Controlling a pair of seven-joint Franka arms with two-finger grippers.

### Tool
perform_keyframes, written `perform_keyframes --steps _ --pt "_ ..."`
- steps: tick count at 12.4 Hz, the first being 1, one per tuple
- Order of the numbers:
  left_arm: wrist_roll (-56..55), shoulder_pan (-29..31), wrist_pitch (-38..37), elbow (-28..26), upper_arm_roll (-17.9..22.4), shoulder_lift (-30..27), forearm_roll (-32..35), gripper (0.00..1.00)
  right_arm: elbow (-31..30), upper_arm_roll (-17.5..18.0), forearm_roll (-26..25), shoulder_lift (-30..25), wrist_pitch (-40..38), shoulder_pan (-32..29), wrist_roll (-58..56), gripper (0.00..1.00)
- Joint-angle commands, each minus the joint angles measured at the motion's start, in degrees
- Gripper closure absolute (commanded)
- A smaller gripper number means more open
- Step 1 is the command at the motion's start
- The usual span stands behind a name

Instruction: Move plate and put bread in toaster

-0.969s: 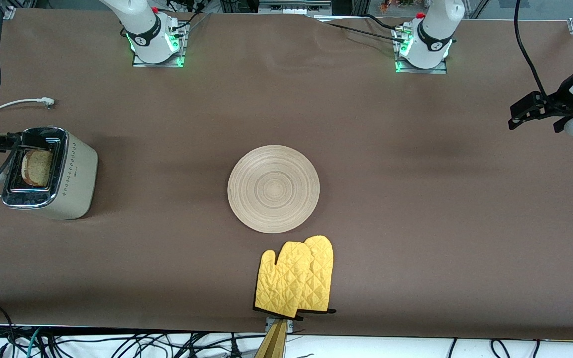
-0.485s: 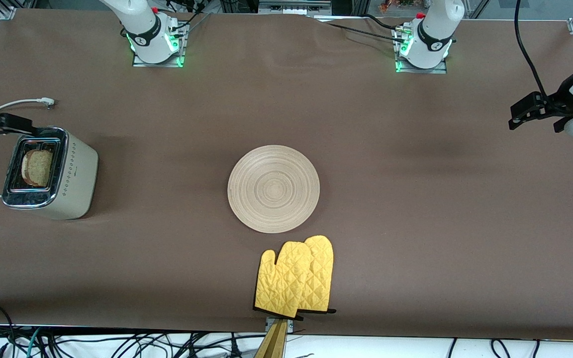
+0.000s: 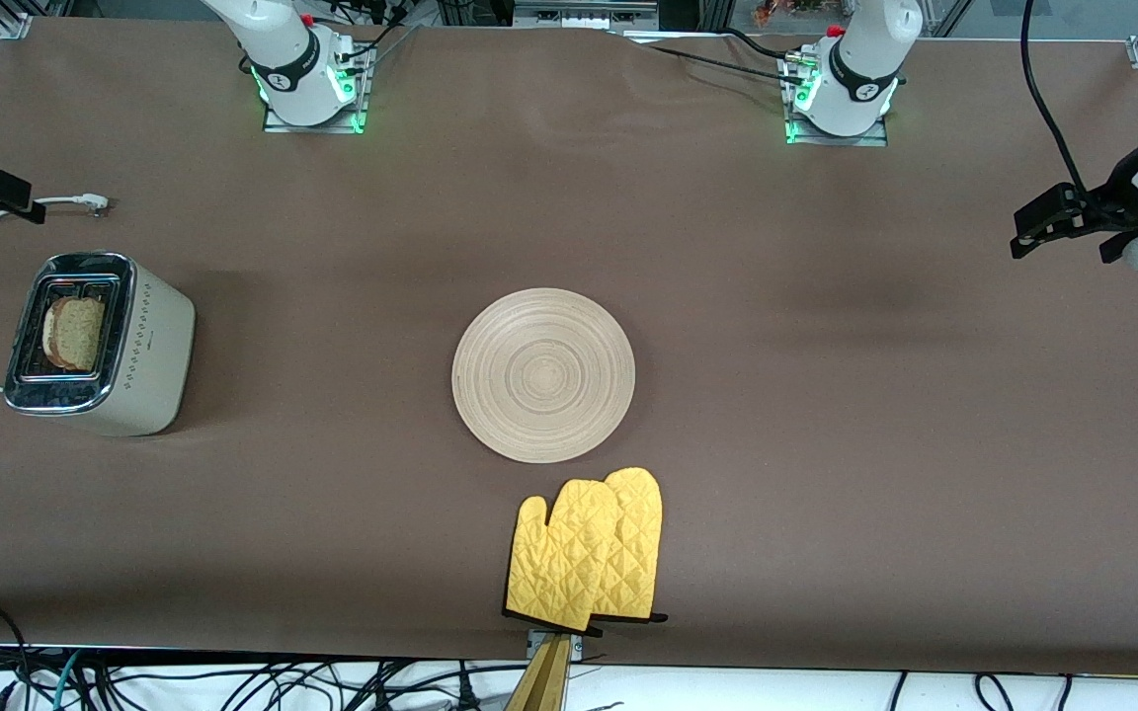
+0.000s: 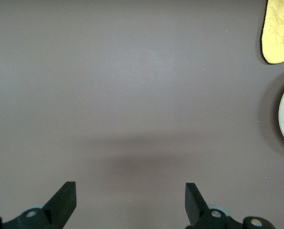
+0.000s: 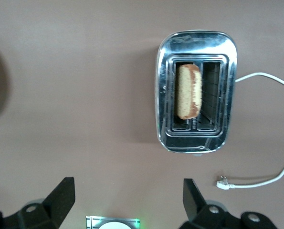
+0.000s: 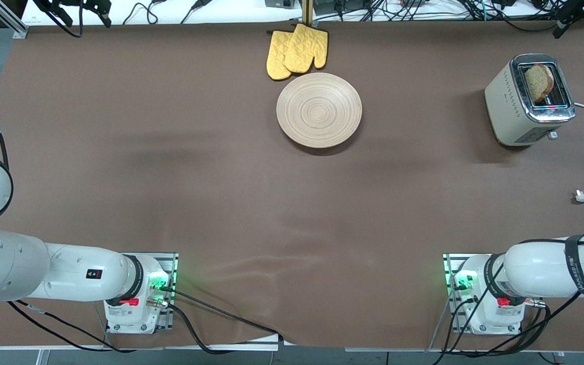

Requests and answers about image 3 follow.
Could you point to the small metal bracket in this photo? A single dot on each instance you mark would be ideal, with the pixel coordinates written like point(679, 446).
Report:
point(533, 644)

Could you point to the tan wooden post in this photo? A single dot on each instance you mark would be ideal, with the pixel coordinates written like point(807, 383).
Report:
point(541, 686)

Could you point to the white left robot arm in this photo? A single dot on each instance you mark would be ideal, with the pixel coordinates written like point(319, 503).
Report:
point(855, 59)

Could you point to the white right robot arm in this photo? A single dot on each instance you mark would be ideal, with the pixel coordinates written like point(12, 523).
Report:
point(287, 69)

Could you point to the beige chrome toaster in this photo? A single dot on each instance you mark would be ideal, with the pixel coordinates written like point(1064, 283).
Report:
point(149, 336)

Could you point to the yellow quilted oven mitt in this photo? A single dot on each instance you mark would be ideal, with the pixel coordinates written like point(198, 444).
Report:
point(559, 563)
point(638, 533)

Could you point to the grey device box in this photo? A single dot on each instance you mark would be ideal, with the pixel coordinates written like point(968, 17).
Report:
point(584, 15)

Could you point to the brown table cover sheet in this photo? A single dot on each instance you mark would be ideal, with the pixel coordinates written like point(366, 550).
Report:
point(529, 197)

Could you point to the orange item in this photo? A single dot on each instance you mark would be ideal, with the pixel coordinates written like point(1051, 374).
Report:
point(776, 12)

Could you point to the round wooden plate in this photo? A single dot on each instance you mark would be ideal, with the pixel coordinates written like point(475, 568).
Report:
point(544, 375)

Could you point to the slice of bread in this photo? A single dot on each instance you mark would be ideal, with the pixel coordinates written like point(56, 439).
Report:
point(80, 331)

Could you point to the metal base plate left arm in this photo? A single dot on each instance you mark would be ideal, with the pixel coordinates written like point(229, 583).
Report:
point(841, 141)

